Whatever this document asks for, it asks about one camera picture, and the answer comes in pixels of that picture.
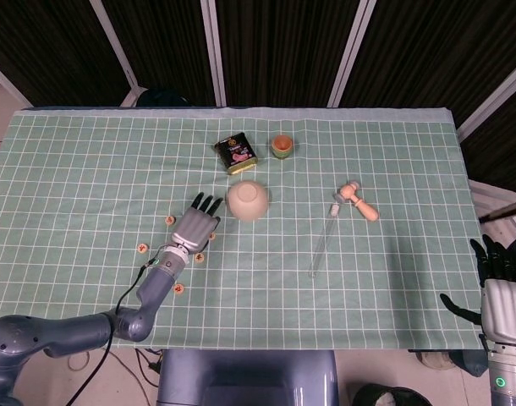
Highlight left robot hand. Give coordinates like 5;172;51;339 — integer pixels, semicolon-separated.
171;192;224;255

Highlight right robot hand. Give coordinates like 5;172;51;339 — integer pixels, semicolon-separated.
439;234;516;344

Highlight beige upturned bowl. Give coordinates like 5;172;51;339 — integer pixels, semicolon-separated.
225;179;271;222

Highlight beige round floor object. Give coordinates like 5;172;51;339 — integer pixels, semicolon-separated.
416;350;458;371

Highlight dark green food tin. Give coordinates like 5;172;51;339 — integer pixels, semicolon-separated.
213;132;259;177

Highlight brown wooden stick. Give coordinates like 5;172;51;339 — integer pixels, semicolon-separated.
477;199;516;223

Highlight green checked tablecloth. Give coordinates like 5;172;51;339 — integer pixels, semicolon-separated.
0;107;490;351

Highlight white metal rack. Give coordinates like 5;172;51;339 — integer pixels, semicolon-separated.
469;179;516;238

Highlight green and orange cup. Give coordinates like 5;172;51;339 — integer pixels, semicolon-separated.
270;134;294;161

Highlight black bag behind table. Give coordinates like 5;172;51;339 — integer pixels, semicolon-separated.
137;87;191;107

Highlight blue-grey robot torso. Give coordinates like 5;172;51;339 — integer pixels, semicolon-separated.
156;348;340;406

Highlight black trash bin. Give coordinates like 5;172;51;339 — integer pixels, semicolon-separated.
351;382;432;406

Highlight wooden toy hammer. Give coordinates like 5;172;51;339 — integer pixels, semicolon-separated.
334;180;381;222

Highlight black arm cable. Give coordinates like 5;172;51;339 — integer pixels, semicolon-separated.
69;243;178;406

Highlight black floor cable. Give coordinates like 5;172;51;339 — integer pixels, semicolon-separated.
113;348;164;388

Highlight white frame post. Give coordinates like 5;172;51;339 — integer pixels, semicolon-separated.
456;54;516;143
327;0;377;107
200;0;228;107
88;0;141;107
0;57;35;109

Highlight beige looped floor cable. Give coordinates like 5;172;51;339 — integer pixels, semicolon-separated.
67;348;91;372

